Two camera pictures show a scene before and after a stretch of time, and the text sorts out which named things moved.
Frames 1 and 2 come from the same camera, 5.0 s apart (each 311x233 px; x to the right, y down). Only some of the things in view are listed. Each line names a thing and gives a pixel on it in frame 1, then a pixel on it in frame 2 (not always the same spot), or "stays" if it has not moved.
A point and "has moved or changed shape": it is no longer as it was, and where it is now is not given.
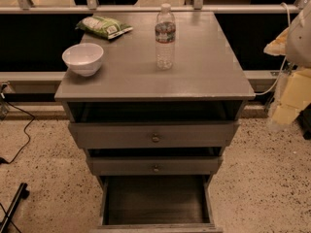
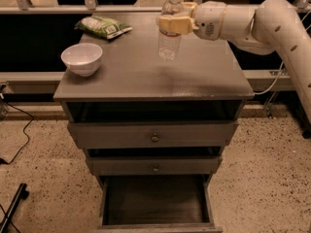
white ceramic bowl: x=84 y=58 stays
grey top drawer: x=215 y=134 stays
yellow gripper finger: x=295 y=95 to x=209 y=16
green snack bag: x=101 y=26 stays
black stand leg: x=22 y=194 stays
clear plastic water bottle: x=165 y=38 has moved or changed shape
